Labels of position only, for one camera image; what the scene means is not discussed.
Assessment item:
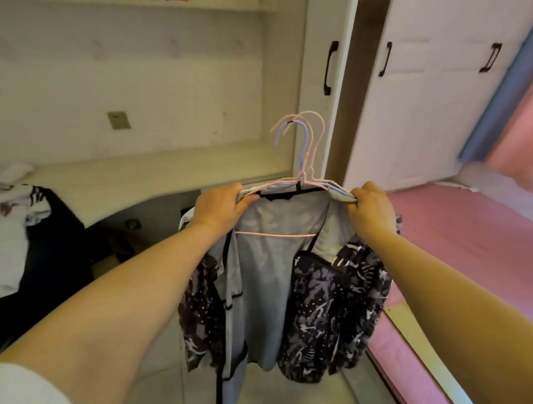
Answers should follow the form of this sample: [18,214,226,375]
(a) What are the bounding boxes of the person's left hand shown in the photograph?
[189,182,261,238]

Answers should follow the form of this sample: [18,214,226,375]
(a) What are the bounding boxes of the person's right hand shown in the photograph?
[346,181,398,246]

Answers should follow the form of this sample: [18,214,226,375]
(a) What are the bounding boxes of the pink wire hanger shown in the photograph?
[242,117,355,201]
[234,111,357,239]

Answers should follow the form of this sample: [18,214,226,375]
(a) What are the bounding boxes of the blue wire hanger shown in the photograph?
[246,122,352,200]

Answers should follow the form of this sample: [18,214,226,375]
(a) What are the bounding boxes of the black white patterned robe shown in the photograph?
[178,182,402,404]

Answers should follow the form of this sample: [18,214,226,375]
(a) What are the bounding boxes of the person's left forearm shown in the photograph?
[0,216,234,404]

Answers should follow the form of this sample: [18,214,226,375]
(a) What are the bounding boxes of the person's right forearm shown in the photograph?
[366,233,533,404]

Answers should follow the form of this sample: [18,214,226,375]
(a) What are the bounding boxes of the open white wardrobe door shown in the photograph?
[296,0,359,186]

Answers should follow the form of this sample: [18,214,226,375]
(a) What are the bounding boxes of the light wooden desk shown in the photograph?
[19,141,294,229]

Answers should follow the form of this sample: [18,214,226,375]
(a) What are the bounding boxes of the white wardrobe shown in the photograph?
[343,0,533,193]

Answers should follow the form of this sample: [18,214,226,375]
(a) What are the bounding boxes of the pink bed sheet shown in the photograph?
[366,182,533,404]

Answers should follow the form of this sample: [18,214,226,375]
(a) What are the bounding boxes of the blue curtain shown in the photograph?
[458,23,533,164]

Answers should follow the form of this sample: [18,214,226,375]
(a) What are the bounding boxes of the pink curtain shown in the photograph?
[486,81,533,193]

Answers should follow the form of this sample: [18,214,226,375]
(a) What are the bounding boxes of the pile of white patterned clothes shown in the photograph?
[0,162,51,299]

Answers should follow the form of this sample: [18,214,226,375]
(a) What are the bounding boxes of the white sleeve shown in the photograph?
[0,362,72,404]

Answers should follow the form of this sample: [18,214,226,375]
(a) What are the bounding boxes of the black door handle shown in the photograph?
[323,40,339,96]
[478,42,503,74]
[378,41,393,78]

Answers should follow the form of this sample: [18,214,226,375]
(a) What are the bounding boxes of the patterned camisole with black straps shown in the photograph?
[277,233,355,384]

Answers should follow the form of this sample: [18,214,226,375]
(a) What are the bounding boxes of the grey wall socket plate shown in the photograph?
[107,111,132,131]

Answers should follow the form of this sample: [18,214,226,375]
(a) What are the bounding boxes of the light wooden bed frame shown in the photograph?
[383,302,473,404]

